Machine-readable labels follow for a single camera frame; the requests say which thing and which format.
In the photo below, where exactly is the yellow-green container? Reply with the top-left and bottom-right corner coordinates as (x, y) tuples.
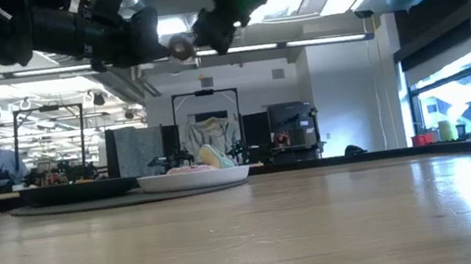
(436, 119), (456, 144)

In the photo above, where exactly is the pale hanging garment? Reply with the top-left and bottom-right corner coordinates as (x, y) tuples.
(177, 112), (245, 165)

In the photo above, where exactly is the grey partition panel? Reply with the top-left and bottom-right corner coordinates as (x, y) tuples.
(102, 120), (169, 182)

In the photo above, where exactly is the small black dome object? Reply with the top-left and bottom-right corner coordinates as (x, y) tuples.
(341, 142), (368, 158)

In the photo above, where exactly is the black equipment cabinet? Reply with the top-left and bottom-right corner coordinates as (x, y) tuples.
(266, 98), (318, 152)

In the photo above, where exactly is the white round plate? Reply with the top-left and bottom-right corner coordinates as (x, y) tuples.
(136, 160), (253, 199)

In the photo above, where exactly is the black rectangular rig frame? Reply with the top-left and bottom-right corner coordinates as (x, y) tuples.
(6, 100), (94, 187)
(169, 84), (250, 170)

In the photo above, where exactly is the round dark woven placemat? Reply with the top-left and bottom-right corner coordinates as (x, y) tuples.
(8, 171), (251, 224)

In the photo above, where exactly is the red storage bin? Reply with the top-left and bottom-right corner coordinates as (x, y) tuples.
(410, 131), (440, 148)

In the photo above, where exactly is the small brown donut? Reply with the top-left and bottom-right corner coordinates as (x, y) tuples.
(165, 31), (198, 64)

